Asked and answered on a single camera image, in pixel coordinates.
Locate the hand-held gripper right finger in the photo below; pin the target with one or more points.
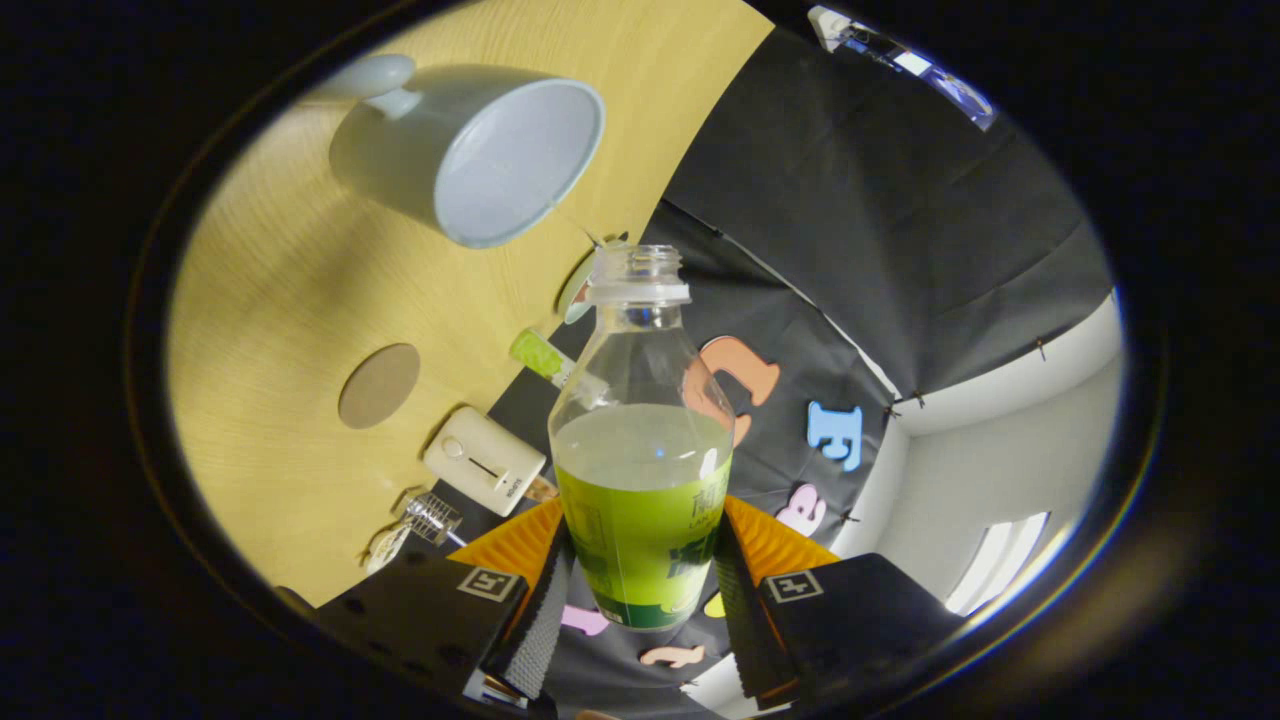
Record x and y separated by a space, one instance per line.
740 630

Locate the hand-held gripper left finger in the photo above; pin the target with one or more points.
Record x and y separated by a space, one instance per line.
535 630

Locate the green label juice bottle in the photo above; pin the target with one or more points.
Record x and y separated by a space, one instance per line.
640 540

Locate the round brown coaster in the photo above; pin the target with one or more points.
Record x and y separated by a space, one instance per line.
378 387

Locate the white cup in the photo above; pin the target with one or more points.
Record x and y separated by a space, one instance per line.
400 160

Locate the capped white label bottle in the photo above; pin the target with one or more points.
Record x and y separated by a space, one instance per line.
540 355

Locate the pale straw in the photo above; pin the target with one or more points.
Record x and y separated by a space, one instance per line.
457 539

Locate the brown bread slice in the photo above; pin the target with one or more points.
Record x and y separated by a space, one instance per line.
542 489

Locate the white divided dish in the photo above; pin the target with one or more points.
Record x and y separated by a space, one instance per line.
388 547

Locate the white toaster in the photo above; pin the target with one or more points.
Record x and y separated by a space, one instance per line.
480 460

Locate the ceiling light panel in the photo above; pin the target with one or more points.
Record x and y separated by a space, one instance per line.
995 565

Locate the pale green plate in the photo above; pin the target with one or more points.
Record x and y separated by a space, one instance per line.
572 295

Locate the wooden table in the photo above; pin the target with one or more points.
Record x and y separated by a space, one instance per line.
280 280

